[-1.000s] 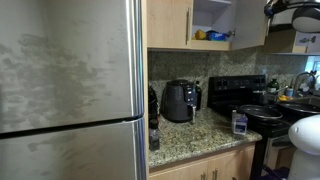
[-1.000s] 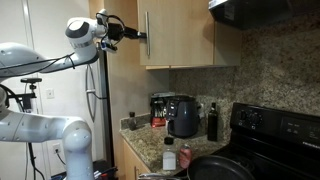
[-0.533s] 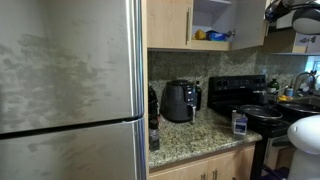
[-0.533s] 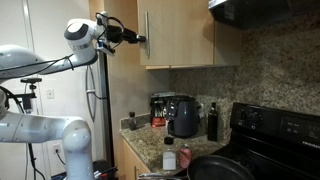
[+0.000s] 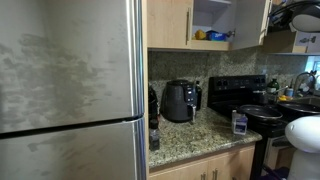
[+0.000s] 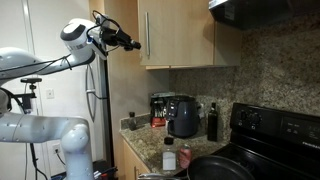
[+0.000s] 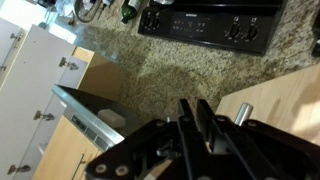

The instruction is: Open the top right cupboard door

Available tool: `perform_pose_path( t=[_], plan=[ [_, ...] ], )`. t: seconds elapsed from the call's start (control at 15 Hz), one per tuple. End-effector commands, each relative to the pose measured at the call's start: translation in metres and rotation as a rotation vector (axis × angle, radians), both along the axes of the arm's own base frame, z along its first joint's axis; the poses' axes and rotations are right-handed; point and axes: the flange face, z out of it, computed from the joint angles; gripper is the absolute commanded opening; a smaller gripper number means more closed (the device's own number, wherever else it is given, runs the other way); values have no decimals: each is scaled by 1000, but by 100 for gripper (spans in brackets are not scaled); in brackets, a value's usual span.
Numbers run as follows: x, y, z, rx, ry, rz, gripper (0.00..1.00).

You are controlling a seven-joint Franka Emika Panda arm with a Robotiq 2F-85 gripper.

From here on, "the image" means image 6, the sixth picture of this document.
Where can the black camera tripod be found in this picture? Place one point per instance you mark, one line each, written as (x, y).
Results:
(30, 80)

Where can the black electric stove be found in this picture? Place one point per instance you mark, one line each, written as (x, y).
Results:
(273, 133)

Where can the white light switch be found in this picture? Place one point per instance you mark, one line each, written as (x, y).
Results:
(50, 93)

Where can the black frying pan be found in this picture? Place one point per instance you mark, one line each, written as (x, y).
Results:
(220, 168)

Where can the stainless steel refrigerator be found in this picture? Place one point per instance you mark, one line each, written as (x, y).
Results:
(100, 106)

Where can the wooden base cabinet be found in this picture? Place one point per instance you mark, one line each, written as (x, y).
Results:
(131, 163)

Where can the clear plastic bottle black cap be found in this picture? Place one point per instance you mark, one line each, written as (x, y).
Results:
(169, 156)

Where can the tall wooden side panel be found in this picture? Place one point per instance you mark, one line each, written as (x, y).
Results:
(126, 86)

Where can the black range hood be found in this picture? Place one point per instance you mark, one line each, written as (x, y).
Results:
(260, 13)

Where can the small dark pepper grinder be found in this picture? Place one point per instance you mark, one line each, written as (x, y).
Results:
(132, 121)

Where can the white wall outlet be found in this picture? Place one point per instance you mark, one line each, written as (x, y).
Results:
(57, 148)

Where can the dark grey air fryer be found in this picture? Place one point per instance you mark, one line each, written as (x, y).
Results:
(183, 116)

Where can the light wood cupboard door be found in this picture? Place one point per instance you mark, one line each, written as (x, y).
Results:
(180, 33)

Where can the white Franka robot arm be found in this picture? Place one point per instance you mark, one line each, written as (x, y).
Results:
(76, 146)

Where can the dark glass bottle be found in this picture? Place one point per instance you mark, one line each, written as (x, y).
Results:
(212, 123)

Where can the red soda can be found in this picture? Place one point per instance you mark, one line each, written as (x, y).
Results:
(185, 156)

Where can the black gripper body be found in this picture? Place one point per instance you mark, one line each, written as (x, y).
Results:
(115, 36)

